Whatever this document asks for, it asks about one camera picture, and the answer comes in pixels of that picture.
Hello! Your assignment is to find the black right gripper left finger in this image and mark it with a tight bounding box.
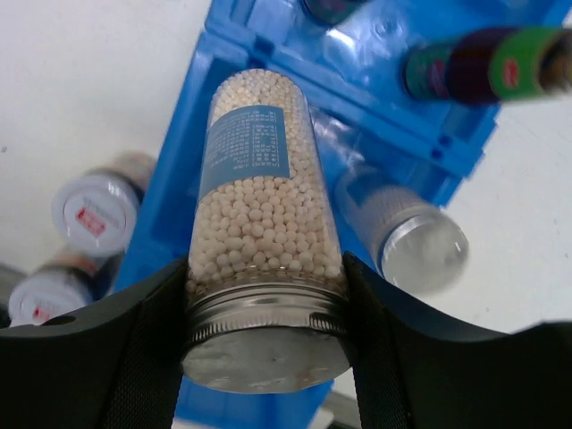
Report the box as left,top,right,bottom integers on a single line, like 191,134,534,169
1,260,186,428

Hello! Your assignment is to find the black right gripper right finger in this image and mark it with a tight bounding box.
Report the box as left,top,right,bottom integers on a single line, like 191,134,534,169
343,253,571,428

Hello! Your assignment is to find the silver blue shaker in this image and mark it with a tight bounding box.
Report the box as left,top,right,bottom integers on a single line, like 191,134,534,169
181,69,351,394
334,164,469,295

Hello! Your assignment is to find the sauce bottle yellow cap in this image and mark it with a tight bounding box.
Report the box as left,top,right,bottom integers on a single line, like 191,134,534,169
401,27,571,105
303,0,368,25

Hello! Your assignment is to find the blue near storage bin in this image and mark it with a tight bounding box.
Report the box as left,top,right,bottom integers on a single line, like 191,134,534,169
174,378,333,429

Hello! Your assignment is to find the blue storage bin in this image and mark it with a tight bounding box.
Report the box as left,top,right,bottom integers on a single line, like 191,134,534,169
206,1,571,176
114,34,471,290
174,378,333,429

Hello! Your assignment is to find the blue middle storage bin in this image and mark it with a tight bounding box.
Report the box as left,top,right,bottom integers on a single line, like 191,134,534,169
114,34,471,290

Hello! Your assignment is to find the blue far storage bin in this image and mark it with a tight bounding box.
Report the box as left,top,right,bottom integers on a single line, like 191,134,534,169
206,1,571,176

